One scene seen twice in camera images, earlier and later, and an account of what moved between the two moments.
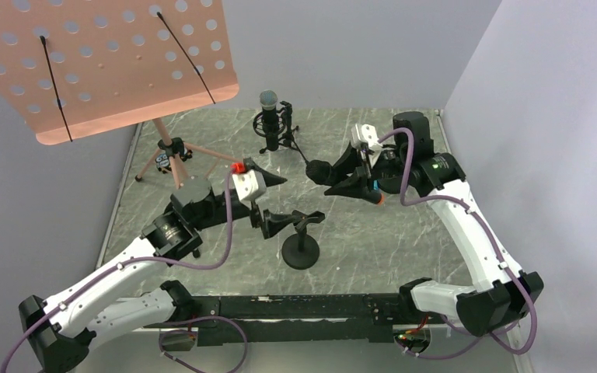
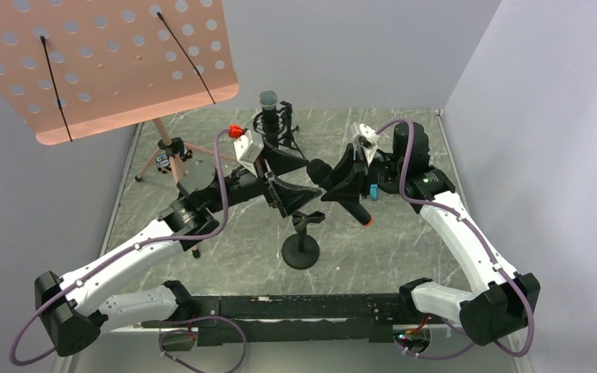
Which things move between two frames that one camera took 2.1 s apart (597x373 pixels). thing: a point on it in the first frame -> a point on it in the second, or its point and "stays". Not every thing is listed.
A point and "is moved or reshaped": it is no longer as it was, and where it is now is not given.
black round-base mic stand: x=301 y=250 stays
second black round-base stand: x=391 y=182 stays
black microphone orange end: x=358 y=190 is moved or reshaped
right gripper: x=362 y=172 stays
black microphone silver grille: x=268 y=101 stays
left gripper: x=256 y=204 -> x=270 y=183
